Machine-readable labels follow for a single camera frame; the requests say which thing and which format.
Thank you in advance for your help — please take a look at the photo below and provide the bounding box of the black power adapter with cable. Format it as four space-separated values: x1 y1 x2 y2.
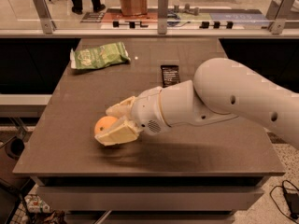
269 180 299 224

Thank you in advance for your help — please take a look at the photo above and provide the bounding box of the middle metal glass post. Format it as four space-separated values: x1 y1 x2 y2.
157 0 168 35

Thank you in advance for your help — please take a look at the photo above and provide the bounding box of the right metal glass post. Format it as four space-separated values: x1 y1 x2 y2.
269 0 295 35

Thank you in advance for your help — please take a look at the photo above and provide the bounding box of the metal glass post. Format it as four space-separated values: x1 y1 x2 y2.
33 0 56 35
269 0 295 35
157 0 168 35

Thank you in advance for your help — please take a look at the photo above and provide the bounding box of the left metal glass post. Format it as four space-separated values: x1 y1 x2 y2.
33 0 56 35

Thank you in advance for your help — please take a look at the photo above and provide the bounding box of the black round bin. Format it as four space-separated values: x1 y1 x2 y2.
5 137 24 160

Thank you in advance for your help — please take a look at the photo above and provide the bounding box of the grey table drawer cabinet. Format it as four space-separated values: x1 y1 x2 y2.
31 175 270 224

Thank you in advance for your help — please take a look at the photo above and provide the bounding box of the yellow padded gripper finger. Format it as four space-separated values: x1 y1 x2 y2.
94 117 140 147
106 96 136 118

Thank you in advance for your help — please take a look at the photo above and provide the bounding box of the green jalapeno chip bag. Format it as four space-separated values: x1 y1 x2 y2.
70 42 131 70

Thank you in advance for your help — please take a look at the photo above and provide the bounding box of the floral patterned bag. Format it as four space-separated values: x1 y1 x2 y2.
21 194 52 214

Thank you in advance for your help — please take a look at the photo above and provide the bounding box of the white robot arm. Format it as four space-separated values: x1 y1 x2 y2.
94 58 299 147

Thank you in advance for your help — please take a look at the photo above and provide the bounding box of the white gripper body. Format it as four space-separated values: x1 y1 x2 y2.
131 86 170 135

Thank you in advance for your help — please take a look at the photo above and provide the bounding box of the orange fruit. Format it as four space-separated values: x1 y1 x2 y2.
94 116 118 134

